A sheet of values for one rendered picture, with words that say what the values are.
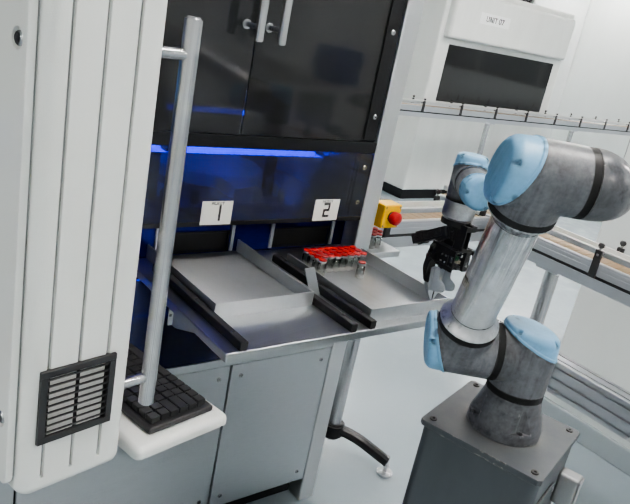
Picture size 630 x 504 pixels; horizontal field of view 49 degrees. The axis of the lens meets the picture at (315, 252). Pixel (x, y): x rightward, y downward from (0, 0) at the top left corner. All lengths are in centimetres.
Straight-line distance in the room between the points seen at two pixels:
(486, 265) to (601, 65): 957
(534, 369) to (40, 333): 90
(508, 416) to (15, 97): 105
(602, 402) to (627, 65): 836
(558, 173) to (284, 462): 145
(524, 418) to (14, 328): 96
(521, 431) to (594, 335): 171
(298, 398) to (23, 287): 133
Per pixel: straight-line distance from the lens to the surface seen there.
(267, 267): 174
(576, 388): 254
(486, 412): 147
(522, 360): 140
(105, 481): 194
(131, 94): 92
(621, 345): 310
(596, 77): 1075
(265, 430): 214
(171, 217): 103
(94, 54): 88
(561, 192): 112
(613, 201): 115
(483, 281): 125
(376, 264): 193
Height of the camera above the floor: 152
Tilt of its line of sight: 19 degrees down
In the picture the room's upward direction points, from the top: 11 degrees clockwise
